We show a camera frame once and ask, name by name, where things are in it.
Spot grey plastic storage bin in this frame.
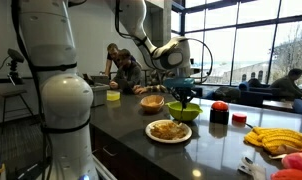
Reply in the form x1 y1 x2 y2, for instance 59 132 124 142
90 83 111 108

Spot yellow plastic cup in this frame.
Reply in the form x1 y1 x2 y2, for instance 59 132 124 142
106 89 121 102

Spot grey laptop with logo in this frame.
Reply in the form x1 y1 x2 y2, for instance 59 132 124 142
90 74 111 86

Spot red orange soft cloth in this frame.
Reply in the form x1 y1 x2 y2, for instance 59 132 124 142
270 168 302 180

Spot small red puck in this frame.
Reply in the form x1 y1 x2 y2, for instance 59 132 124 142
231 112 248 125

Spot yellow knitted cloth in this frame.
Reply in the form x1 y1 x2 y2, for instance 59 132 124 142
243 126 302 156

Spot lime green plastic bowl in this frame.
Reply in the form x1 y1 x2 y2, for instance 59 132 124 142
165 100 204 122

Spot large glass window wall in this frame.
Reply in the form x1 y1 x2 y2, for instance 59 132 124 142
170 0 302 90

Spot person in grey hoodie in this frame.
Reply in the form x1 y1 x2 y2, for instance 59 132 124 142
109 48 144 92

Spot round wicker basket bowl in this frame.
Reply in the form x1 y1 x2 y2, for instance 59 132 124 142
139 94 166 113

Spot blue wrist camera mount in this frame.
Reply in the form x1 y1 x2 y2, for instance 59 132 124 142
163 77 196 90

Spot black camera on tripod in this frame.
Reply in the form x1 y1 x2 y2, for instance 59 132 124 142
6 47 26 85

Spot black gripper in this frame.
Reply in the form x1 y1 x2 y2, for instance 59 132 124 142
169 87 195 109

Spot grey backpack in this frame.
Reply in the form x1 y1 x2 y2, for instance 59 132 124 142
213 85 242 104

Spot person in purple shirt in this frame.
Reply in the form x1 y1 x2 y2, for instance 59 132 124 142
104 42 123 79

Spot white crumpled item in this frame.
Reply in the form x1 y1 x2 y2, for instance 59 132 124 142
237 156 267 180

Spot person in plaid shirt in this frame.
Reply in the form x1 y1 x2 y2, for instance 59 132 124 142
133 68 169 95

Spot salmon pink soft cloth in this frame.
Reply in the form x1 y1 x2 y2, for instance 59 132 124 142
281 151 302 175

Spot wooden coffee table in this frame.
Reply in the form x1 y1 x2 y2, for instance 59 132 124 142
261 99 296 113

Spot dark counter cabinet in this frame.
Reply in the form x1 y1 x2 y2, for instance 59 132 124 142
90 123 179 180

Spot blue armchair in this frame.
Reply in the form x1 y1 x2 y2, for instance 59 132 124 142
238 81 273 108

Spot beige paper tag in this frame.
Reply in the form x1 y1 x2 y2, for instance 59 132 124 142
268 146 302 161

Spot fried noodles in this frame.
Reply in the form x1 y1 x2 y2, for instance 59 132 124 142
150 120 188 140

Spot seated person in dark jacket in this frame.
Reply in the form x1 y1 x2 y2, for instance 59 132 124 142
269 68 302 100

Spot white paper plate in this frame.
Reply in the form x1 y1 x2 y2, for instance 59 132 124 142
144 119 193 144

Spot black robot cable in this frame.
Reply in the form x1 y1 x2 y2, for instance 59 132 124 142
114 0 215 85

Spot black plastic fork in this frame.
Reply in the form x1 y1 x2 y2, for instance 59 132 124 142
179 99 186 124

